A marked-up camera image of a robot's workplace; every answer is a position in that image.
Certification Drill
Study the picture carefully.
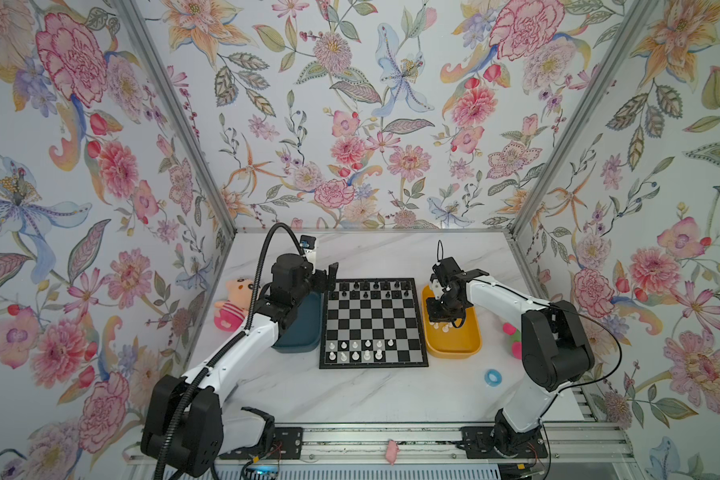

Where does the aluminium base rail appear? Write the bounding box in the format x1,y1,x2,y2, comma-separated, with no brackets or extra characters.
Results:
122,421,637,466

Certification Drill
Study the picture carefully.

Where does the aluminium frame post left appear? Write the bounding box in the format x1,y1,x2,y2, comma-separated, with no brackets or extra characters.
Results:
113,0,236,238

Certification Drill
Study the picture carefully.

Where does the black corrugated cable hose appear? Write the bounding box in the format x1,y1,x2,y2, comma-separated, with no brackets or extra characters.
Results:
245,222,304,331

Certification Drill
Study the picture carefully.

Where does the pink small toy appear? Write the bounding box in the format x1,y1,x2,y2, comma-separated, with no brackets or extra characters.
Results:
384,440,400,465

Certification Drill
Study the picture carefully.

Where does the black white chess board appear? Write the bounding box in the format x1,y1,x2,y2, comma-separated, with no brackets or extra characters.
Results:
319,278,429,370

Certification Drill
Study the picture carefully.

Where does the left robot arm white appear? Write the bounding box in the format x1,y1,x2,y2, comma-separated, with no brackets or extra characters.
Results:
140,254,339,479

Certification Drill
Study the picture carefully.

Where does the teal plastic bin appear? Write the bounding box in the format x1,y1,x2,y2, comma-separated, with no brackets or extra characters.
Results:
273,293,323,354

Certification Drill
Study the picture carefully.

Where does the plush doll toy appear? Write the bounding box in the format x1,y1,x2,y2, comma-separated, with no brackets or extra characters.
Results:
502,322,522,360

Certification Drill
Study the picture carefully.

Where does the pink toy left side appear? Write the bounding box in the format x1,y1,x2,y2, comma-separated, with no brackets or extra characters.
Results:
214,278,253,333

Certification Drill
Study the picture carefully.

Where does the aluminium frame post right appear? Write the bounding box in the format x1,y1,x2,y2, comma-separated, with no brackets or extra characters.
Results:
507,0,655,240

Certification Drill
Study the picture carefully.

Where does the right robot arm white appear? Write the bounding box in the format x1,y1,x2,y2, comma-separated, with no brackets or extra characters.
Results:
425,257,595,457

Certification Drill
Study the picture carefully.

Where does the aluminium frame post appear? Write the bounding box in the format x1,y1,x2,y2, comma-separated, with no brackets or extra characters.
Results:
507,0,655,240
113,0,236,238

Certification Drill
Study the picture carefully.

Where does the yellow plastic bin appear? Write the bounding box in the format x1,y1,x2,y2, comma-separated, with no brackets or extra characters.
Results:
421,286,482,360

